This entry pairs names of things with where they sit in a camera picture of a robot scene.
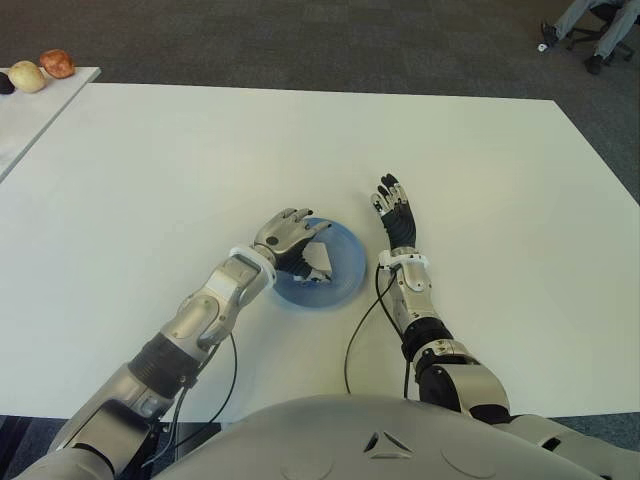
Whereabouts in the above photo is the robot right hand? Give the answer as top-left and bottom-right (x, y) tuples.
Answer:
(369, 173), (420, 251)

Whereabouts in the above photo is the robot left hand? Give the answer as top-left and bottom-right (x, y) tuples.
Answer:
(252, 207), (334, 286)

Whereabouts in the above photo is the white charger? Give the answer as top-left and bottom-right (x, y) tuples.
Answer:
(304, 242), (334, 284)

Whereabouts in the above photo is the blue plate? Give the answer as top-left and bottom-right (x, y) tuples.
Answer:
(269, 217), (368, 311)

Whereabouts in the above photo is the grey robot torso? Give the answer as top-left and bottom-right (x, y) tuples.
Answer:
(149, 394), (616, 480)

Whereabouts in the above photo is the black office chair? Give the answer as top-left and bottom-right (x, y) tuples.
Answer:
(567, 27), (632, 60)

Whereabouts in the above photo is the white side table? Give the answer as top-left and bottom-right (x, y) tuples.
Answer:
(0, 66), (101, 184)

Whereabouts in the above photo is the red-brown fruit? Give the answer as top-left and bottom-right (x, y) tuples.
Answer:
(39, 48), (76, 79)

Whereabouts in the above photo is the seated person in grey trousers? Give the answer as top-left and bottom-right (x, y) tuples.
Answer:
(542, 0), (640, 76)

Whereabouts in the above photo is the pale yellow fruit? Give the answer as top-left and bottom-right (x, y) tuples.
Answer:
(8, 60), (47, 94)

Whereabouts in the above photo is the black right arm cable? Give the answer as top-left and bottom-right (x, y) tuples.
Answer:
(343, 264), (416, 401)

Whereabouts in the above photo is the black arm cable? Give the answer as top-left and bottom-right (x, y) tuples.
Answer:
(343, 264), (416, 401)
(142, 332), (239, 469)

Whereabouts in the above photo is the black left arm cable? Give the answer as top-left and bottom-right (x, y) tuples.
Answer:
(142, 332), (239, 469)

